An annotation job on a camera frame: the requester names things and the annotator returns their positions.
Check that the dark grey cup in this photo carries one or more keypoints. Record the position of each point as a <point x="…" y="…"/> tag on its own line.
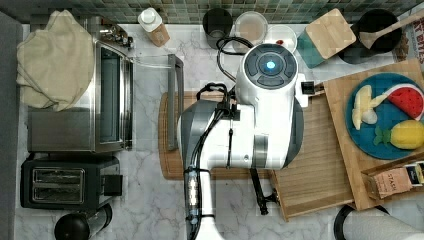
<point x="217" y="23"/>

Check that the toy pineapple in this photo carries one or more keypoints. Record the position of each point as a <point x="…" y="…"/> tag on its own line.
<point x="408" y="135"/>

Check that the wooden spoon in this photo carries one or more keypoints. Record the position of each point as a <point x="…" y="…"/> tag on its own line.
<point x="369" y="38"/>

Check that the white cap brown bottle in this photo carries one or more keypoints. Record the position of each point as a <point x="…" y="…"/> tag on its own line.
<point x="152" y="23"/>

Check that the clear plastic jar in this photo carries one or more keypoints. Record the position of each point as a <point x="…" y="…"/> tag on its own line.
<point x="251" y="26"/>

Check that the beige folded cloth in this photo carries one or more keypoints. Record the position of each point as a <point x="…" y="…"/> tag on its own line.
<point x="56" y="63"/>

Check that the wooden drawer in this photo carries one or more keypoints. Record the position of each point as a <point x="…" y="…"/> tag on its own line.
<point x="316" y="179"/>

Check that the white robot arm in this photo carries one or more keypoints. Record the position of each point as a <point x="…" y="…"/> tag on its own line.
<point x="258" y="125"/>

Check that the stainless toaster oven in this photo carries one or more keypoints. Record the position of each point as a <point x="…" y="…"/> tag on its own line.
<point x="102" y="120"/>

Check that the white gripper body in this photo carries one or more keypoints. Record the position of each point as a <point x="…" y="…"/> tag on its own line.
<point x="303" y="90"/>

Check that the brown tea box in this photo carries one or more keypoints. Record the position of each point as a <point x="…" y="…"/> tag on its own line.
<point x="388" y="183"/>

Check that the blue plate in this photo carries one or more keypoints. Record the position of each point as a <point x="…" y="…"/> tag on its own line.
<point x="387" y="113"/>

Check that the blue yellow tea packet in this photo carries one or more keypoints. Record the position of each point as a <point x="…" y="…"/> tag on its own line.
<point x="415" y="173"/>

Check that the toy watermelon slice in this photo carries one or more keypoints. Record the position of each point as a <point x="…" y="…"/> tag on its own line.
<point x="408" y="98"/>

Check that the wooden drawer cabinet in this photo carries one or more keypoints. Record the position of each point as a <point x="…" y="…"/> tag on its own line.
<point x="357" y="162"/>

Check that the paper towel roll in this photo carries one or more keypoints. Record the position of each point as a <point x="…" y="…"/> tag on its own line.
<point x="372" y="224"/>

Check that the toy banana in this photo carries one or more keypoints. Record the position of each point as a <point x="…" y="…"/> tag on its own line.
<point x="364" y="105"/>

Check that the teal box wooden lid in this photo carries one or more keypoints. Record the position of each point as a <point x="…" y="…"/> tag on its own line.
<point x="324" y="37"/>

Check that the white bowl with red spot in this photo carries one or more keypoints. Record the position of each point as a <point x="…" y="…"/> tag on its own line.
<point x="282" y="35"/>

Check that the black two-slot toaster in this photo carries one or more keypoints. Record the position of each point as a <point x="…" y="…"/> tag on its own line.
<point x="73" y="182"/>

